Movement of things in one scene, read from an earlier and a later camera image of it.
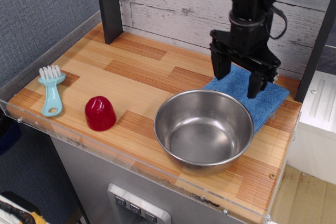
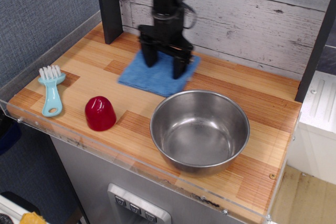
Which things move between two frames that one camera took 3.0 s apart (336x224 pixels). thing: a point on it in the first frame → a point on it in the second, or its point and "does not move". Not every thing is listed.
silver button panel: x=126 y=207 does not move
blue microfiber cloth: x=263 y=106 → x=158 y=80
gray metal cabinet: x=90 y=174 does not move
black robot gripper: x=248 y=46 → x=167 y=34
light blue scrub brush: x=50 y=75 does not move
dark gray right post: x=318 y=49 does not move
